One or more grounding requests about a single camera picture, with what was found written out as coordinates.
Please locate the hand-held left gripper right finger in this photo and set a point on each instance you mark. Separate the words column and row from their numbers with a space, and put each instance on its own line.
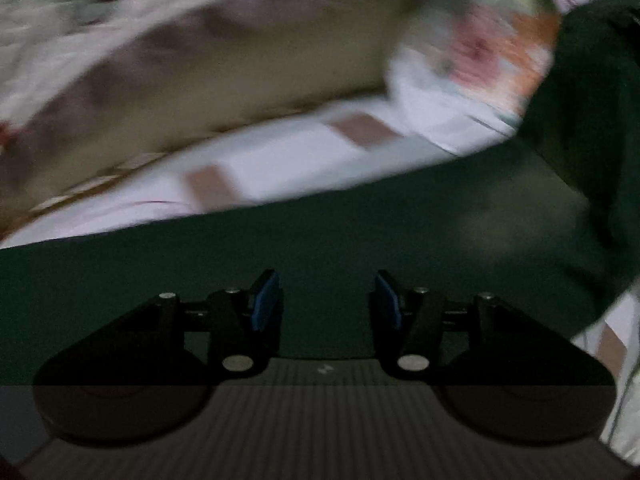
column 388, row 304

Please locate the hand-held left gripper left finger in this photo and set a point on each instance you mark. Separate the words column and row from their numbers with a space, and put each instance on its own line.
column 265, row 304

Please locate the dark green garment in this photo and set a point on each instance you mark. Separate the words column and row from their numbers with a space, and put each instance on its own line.
column 325, row 240

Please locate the white checked bed sheet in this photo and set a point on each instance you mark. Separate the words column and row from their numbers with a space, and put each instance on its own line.
column 280, row 160

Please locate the white quilted bear-print blanket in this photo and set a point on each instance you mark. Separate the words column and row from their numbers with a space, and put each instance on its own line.
column 225, row 85

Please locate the floral printed pillow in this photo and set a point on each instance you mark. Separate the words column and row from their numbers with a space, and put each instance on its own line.
column 480, row 50

